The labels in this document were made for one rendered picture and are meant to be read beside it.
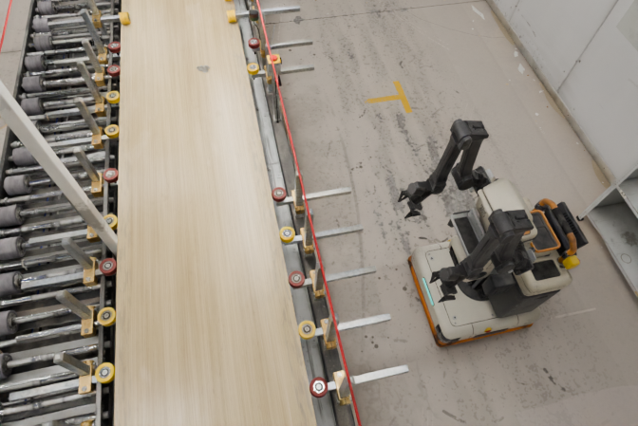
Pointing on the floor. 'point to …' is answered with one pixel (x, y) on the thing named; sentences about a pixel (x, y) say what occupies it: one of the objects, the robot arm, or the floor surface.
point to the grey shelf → (619, 222)
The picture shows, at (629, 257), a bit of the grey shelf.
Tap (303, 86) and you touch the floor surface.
